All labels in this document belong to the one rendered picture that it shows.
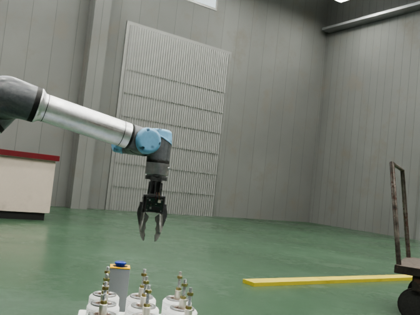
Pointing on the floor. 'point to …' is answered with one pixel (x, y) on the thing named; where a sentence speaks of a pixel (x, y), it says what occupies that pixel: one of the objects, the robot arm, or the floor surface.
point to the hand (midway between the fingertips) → (149, 236)
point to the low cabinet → (25, 184)
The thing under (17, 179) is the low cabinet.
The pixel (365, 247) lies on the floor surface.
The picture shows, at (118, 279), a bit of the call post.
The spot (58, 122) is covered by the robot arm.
